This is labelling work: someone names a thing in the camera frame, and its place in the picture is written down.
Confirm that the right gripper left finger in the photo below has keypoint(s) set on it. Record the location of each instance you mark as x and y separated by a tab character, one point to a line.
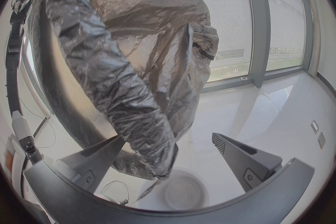
89	165

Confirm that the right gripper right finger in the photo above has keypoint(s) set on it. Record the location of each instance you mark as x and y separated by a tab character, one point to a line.
244	165

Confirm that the black plastic bag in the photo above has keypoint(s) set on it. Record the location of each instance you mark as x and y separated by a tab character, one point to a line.
118	60

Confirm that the white trash bin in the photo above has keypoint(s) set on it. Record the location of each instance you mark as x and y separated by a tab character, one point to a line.
186	191

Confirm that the white curtain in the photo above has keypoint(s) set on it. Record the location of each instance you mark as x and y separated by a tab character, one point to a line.
314	47

